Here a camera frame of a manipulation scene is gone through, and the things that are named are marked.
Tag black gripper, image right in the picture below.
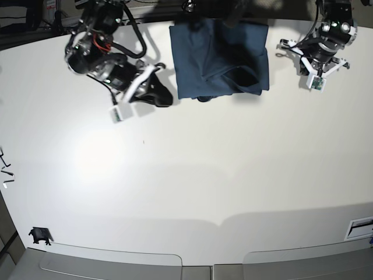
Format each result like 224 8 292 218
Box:
275 39 350 78

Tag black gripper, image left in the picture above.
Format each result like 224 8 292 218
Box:
88 54 174 107

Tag dark blue T-shirt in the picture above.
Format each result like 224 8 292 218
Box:
169 19 270 102

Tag black hex key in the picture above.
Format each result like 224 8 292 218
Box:
0 148 11 168

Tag silver hex key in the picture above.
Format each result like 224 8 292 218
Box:
1 169 16 189

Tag black plastic clip part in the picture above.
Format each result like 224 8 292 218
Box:
29 227 53 246

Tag grey left chair back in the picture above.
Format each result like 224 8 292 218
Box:
17 247 213 280

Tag grey chair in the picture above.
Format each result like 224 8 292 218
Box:
212 244 373 280
17 247 213 280

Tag grey right chair back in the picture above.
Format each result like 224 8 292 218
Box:
212 244 373 280

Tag white wrist camera, image right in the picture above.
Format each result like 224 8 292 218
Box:
306 73 326 92

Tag white wrist camera, image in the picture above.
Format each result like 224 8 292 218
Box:
306 73 326 92
108 103 133 124

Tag white wrist camera, image left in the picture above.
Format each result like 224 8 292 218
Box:
108 103 133 124

